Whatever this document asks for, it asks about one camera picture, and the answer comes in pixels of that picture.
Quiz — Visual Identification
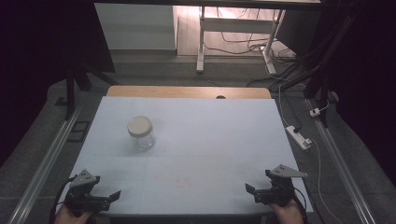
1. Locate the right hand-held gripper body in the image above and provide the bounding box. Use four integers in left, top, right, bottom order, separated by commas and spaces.
253, 163, 309, 207

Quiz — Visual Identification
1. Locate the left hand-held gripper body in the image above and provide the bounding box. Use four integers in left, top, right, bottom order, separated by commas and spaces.
64, 169, 112, 216

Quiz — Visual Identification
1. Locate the clear glass jar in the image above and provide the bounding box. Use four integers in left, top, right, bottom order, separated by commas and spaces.
129, 125, 156, 152

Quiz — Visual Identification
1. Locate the cream jar lid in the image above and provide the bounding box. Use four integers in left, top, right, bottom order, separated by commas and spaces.
126, 115, 154, 138

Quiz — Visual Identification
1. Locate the person's right hand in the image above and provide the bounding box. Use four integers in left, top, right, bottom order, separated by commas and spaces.
269, 199, 306, 224

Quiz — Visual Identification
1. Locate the person's left hand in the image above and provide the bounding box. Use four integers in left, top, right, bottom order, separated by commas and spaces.
53, 204, 92, 224

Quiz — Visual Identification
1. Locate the white power strip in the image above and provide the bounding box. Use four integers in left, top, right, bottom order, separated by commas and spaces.
285, 125, 313, 151

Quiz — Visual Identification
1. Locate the white table mat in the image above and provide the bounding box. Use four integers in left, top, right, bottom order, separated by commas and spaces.
53, 95, 314, 217

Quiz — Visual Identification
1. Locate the black metal stand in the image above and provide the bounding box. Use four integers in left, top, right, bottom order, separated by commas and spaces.
270, 15, 356, 129
64, 59, 120, 120

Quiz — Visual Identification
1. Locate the wooden table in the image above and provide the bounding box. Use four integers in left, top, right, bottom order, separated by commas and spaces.
106, 85, 273, 101

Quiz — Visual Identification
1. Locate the dark curtain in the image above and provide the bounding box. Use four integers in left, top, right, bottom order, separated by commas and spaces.
0, 0, 116, 169
320, 0, 396, 188

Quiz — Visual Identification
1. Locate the white cabinet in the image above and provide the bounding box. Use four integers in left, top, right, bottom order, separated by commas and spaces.
94, 3, 177, 50

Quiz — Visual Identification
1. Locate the right hand-held gripper cable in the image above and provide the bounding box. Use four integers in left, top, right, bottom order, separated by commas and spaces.
292, 185, 309, 224

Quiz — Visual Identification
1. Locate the long white cable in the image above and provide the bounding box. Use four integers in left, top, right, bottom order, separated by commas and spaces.
311, 138, 339, 224

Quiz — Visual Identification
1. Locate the aluminium rail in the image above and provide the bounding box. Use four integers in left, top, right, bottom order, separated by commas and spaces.
306, 99, 376, 224
7, 102, 83, 224

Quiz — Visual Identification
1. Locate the black rectangular frame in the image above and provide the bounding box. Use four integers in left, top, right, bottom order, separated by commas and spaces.
67, 120, 91, 144

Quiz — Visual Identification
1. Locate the tangle of black cables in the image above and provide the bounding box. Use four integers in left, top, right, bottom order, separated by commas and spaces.
204, 7, 297, 64

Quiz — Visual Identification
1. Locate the white desk frame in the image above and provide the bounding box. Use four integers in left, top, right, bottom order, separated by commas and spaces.
195, 6, 286, 76

